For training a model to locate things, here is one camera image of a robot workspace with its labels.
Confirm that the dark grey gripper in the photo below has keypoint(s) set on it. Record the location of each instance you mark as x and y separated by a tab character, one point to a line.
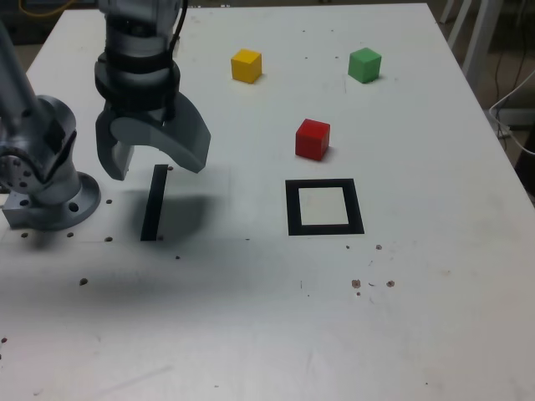
144	113

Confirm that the yellow cube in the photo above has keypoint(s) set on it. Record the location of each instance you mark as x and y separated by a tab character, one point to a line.
246	67

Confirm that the red cube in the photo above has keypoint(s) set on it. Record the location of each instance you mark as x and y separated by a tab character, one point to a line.
311	140

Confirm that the green cube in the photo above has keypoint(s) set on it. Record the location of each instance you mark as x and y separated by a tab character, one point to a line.
364	67

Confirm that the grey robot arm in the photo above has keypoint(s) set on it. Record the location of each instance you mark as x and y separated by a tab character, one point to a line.
46	196

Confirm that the black tape square outline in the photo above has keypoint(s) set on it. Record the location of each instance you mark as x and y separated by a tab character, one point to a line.
292	209

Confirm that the black tape strip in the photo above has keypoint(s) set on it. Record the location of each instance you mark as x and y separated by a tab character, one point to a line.
153	204

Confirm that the white furniture leg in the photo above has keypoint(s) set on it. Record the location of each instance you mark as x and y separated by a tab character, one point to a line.
478	37
460	21
447	10

